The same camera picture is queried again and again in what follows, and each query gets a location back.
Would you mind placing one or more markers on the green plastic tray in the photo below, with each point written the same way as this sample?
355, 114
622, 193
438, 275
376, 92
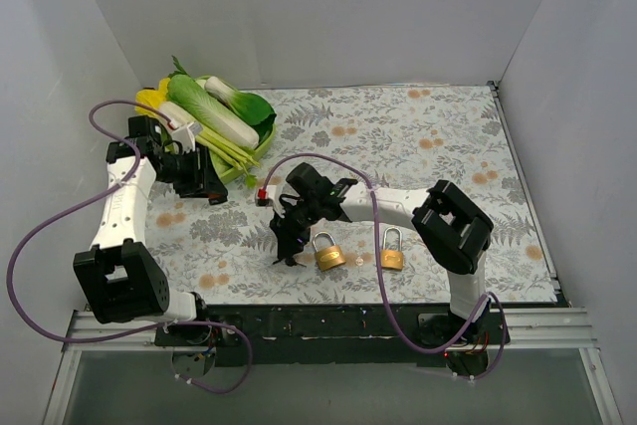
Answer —
265, 134

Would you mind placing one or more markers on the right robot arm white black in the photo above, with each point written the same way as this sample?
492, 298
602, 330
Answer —
455, 231

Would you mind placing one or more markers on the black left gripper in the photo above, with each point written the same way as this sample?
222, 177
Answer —
202, 176

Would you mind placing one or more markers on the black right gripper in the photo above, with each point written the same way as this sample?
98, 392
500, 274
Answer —
290, 230

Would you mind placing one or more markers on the napa cabbage green white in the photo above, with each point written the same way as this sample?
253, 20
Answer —
185, 92

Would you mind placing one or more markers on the right wrist camera grey red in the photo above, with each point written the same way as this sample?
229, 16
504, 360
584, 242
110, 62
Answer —
268, 196

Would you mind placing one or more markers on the celery stalk bunch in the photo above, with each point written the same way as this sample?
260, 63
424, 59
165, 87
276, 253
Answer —
229, 160

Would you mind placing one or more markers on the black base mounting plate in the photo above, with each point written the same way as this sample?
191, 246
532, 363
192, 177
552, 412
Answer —
324, 334

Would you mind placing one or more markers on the bok choy dark green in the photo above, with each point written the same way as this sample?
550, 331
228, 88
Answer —
249, 107

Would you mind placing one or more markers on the yellow corn leafy vegetable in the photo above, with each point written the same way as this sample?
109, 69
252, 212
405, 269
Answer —
152, 98

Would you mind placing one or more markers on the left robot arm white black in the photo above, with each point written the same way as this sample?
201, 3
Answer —
118, 275

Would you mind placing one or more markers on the small brass padlock shackle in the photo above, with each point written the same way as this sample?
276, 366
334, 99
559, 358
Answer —
328, 254

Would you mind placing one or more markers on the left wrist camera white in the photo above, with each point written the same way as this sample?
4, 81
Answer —
184, 134

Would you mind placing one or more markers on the long shackle brass padlock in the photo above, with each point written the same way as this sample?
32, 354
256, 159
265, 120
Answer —
392, 257

